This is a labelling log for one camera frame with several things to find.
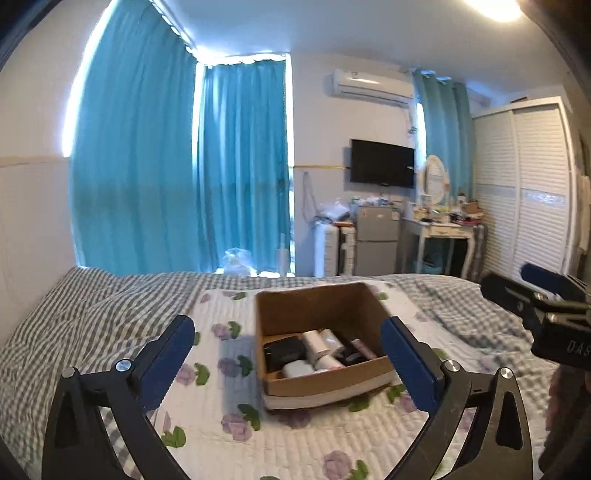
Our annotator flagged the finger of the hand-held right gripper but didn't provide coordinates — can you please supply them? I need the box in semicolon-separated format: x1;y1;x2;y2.
480;272;548;331
521;262;580;292

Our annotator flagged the white charger adapter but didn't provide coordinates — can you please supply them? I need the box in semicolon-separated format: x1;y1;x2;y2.
281;361;315;380

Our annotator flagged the black and grey power bank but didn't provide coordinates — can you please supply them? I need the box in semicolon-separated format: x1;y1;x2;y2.
263;336;304;373

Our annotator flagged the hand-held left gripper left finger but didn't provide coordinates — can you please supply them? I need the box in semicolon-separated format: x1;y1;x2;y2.
41;314;197;480

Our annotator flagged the white electric shaver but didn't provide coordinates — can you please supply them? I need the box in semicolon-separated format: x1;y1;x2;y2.
302;329;345;370

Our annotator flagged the wide blue curtain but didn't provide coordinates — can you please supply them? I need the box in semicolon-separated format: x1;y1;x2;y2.
68;0;200;274

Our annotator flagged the black remote control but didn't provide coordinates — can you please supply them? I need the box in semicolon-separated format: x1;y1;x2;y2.
335;344;370;367

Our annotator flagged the narrow blue curtain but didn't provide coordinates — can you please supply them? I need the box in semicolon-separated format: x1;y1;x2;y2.
412;69;476;200

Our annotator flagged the person's right forearm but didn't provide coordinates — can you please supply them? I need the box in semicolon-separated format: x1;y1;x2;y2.
539;367;591;480

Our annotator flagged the grey suitcase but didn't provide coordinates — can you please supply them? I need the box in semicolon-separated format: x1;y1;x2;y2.
473;225;488;278

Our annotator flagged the black wall television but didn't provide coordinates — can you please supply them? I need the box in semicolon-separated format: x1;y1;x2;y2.
349;138;416;189

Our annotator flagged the white air conditioner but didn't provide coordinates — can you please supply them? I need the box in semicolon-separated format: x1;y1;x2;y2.
329;69;415;108

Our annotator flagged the brown cardboard box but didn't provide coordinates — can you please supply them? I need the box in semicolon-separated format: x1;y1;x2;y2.
255;281;403;412

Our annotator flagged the ceiling light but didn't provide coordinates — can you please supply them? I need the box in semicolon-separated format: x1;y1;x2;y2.
462;0;525;22

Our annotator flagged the white suitcase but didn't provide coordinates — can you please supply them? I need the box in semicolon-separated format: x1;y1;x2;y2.
314;224;341;278

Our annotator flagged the white floral quilt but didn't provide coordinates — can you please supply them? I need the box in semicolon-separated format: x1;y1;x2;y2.
150;279;560;480

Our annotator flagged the white oval mirror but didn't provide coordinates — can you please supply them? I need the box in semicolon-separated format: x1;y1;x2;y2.
422;154;451;206

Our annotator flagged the white dressing table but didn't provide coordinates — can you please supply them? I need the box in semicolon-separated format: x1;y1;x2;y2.
399;216;486;280

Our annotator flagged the white slatted wardrobe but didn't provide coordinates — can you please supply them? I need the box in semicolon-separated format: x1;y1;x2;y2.
471;97;583;283

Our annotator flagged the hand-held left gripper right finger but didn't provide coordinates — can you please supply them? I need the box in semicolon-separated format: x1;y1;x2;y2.
379;316;535;480

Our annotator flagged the clear plastic bag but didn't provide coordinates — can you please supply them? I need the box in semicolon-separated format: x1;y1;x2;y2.
222;248;255;276

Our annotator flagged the white pole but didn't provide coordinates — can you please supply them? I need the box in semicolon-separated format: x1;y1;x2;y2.
278;175;287;274

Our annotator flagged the silver small fridge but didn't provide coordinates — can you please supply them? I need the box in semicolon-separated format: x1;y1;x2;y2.
355;205;400;277

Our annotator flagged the white plastic bag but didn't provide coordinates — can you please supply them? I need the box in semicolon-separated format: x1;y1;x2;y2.
318;199;352;225

